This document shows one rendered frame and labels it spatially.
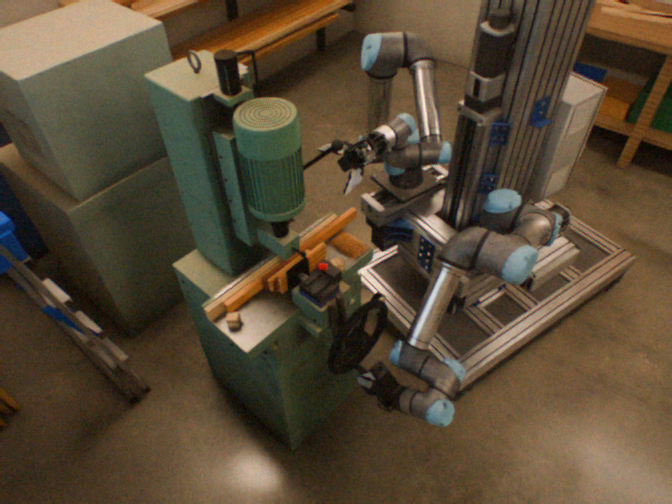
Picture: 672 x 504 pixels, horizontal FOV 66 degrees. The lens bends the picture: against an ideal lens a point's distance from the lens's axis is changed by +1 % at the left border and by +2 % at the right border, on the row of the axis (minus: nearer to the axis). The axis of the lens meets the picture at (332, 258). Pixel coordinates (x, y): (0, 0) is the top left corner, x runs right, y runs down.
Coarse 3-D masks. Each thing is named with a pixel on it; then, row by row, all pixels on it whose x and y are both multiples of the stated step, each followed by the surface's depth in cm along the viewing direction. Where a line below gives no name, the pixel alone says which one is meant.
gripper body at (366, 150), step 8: (368, 136) 158; (376, 136) 154; (384, 136) 153; (352, 144) 155; (360, 144) 149; (368, 144) 151; (376, 144) 152; (384, 144) 154; (352, 152) 151; (360, 152) 149; (368, 152) 151; (376, 152) 151; (352, 160) 153; (360, 160) 151; (368, 160) 151
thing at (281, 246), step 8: (264, 224) 169; (264, 232) 166; (272, 232) 166; (264, 240) 169; (272, 240) 165; (280, 240) 163; (288, 240) 163; (296, 240) 165; (272, 248) 168; (280, 248) 164; (288, 248) 164; (296, 248) 167; (280, 256) 167; (288, 256) 166
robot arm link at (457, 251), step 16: (448, 240) 150; (464, 240) 144; (448, 256) 147; (464, 256) 145; (448, 272) 148; (464, 272) 148; (432, 288) 150; (448, 288) 148; (432, 304) 149; (416, 320) 152; (432, 320) 150; (416, 336) 151; (432, 336) 152; (400, 352) 153; (416, 352) 152; (416, 368) 151
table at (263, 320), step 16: (336, 256) 181; (368, 256) 184; (352, 272) 181; (256, 304) 167; (272, 304) 167; (288, 304) 167; (352, 304) 171; (208, 320) 164; (224, 320) 163; (240, 320) 163; (256, 320) 163; (272, 320) 162; (288, 320) 164; (304, 320) 166; (224, 336) 161; (240, 336) 158; (256, 336) 158; (272, 336) 161; (320, 336) 164; (240, 352) 159; (256, 352) 159
